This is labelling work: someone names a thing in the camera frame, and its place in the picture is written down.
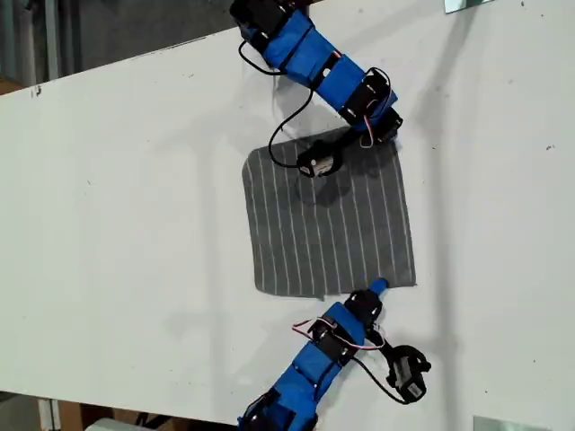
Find grey white-striped square towel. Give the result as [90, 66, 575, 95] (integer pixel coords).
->
[242, 126, 419, 303]

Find gripper red white wire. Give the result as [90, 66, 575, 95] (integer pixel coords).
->
[358, 101, 392, 150]

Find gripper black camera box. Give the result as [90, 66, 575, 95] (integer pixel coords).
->
[296, 139, 345, 179]
[388, 344, 432, 405]

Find camera black cable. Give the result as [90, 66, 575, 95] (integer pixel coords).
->
[237, 40, 315, 170]
[357, 356, 408, 405]

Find white post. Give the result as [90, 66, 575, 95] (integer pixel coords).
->
[38, 397, 62, 431]

